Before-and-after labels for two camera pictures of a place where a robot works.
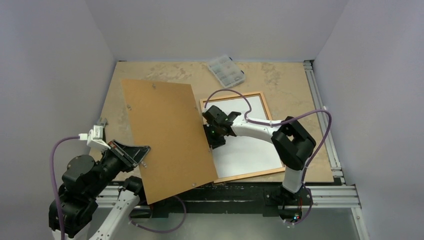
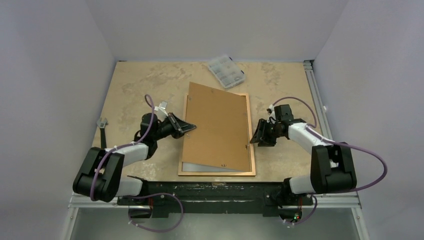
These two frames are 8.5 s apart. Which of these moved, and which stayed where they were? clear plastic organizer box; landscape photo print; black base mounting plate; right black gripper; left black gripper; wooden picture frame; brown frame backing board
Moved: landscape photo print; right black gripper; wooden picture frame; brown frame backing board; left black gripper
Stayed: black base mounting plate; clear plastic organizer box
